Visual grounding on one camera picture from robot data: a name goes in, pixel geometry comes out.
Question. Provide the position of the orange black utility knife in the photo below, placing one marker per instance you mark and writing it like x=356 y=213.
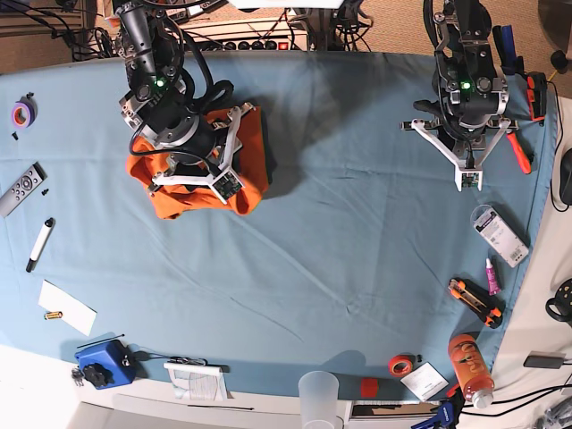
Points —
x=480 y=303

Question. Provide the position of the small red block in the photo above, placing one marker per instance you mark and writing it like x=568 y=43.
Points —
x=369 y=388

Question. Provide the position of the orange t-shirt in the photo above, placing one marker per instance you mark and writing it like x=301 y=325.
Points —
x=171 y=201

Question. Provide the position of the blue table cloth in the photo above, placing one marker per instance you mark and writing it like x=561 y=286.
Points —
x=344 y=264

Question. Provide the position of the red tape roll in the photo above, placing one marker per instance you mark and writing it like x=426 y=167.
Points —
x=401 y=365

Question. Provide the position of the white marker pen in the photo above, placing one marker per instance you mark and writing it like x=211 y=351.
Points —
x=40 y=243

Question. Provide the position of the grey remote control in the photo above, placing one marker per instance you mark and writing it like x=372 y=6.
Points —
x=32 y=178

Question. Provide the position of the white square note pad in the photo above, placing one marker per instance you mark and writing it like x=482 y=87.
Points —
x=424 y=382

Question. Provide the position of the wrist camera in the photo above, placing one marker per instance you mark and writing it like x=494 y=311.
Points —
x=226 y=186
x=468 y=179

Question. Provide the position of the purple tape roll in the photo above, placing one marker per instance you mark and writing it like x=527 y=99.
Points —
x=24 y=111

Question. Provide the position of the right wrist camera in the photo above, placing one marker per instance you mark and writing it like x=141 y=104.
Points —
x=226 y=186

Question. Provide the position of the blue clamp top right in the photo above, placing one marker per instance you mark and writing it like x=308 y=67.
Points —
x=511 y=63

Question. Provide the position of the translucent plastic cup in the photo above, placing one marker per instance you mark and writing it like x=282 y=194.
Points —
x=318 y=395

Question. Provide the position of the white folded booklet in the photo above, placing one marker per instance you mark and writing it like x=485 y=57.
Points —
x=191 y=382

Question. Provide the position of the orange drink bottle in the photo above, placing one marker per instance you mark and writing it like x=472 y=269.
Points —
x=473 y=375

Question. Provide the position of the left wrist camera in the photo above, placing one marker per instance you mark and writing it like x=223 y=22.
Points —
x=468 y=179

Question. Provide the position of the black cable tie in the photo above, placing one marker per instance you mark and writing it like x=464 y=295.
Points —
x=94 y=343

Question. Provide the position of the clear plastic bit case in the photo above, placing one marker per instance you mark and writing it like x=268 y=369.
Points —
x=488 y=223

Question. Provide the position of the orange handled screwdriver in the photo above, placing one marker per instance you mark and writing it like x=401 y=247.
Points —
x=522 y=158

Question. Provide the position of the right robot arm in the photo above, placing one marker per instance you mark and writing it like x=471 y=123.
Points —
x=171 y=92

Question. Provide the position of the small yellow battery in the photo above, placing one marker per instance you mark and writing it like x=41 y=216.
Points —
x=53 y=315

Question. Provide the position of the blue box with knob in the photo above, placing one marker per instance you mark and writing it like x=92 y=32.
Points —
x=107 y=364

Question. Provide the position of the orange black clamp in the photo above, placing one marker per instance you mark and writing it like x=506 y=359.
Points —
x=536 y=93

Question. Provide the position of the blue clamp bottom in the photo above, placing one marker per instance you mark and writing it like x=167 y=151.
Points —
x=446 y=415

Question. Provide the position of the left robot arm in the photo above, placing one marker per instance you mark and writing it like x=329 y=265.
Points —
x=472 y=93

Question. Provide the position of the small pink glue tube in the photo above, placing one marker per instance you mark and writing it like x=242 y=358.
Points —
x=492 y=281

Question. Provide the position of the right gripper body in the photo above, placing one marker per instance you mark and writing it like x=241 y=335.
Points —
x=199 y=150

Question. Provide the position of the blue clamp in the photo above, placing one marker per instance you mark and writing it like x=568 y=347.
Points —
x=446 y=415
x=511 y=63

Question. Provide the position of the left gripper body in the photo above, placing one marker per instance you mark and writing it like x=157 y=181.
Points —
x=465 y=148

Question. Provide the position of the white paper card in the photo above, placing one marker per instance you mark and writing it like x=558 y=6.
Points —
x=76 y=314

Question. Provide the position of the black power strip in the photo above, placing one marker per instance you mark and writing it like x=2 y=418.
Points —
x=249 y=45

